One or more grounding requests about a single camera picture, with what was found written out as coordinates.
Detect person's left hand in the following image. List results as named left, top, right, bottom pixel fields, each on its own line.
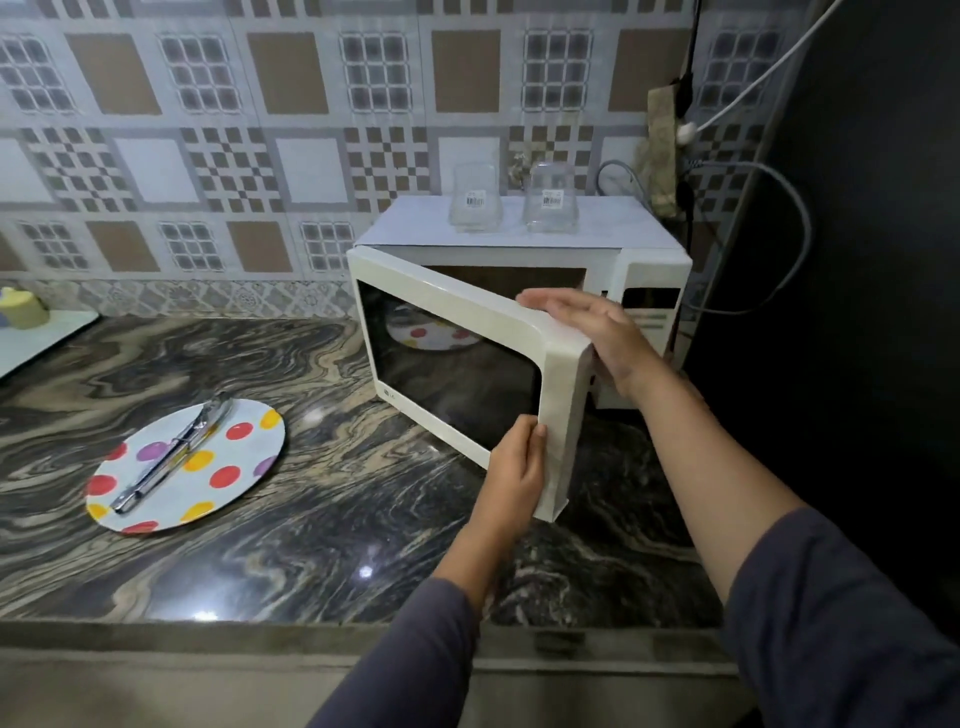
left=468, top=414, right=547, bottom=550

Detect person's right hand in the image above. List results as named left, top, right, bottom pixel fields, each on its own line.
left=515, top=288, right=667, bottom=404

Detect white microwave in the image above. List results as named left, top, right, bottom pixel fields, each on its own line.
left=346, top=194, right=694, bottom=524

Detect clear plastic container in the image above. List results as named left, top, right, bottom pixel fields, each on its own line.
left=448, top=161, right=504, bottom=232
left=522, top=161, right=580, bottom=234

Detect silver refrigerator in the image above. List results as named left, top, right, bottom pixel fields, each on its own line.
left=678, top=0, right=960, bottom=650

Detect polka dot plate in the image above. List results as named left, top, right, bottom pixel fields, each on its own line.
left=84, top=397, right=286, bottom=535

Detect metal tongs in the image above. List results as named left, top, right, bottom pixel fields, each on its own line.
left=110, top=393, right=235, bottom=515

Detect person's right forearm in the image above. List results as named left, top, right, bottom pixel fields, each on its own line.
left=626, top=359, right=960, bottom=728

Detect person's left forearm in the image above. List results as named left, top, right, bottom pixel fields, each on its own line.
left=305, top=521, right=511, bottom=728

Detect beige power strip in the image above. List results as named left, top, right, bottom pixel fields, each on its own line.
left=646, top=83, right=685, bottom=219

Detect light lower kitchen cabinet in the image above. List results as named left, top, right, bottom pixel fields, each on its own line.
left=0, top=618, right=760, bottom=728

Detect white tray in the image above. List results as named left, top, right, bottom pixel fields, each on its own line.
left=0, top=308, right=100, bottom=380

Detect small yellow container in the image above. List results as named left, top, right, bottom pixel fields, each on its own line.
left=0, top=287, right=51, bottom=331

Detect thin grey cable loop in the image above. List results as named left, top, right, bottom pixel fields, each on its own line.
left=596, top=158, right=655, bottom=217

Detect grey power cable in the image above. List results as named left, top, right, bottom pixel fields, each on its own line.
left=680, top=159, right=814, bottom=316

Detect black cable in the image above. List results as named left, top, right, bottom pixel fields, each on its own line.
left=673, top=0, right=704, bottom=121

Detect white cable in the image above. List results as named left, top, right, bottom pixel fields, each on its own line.
left=677, top=0, right=847, bottom=145

